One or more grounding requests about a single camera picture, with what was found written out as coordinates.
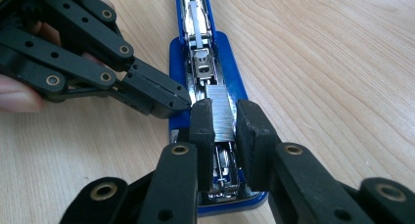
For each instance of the blue stapler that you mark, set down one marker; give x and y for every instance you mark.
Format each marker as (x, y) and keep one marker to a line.
(228, 70)

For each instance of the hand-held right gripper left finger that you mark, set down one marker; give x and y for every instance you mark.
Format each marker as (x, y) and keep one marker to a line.
(202, 136)

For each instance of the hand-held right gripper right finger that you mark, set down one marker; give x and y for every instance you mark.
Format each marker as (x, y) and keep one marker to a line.
(257, 142)

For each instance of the silver strip of staples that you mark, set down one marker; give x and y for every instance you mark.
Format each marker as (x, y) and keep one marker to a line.
(223, 113)

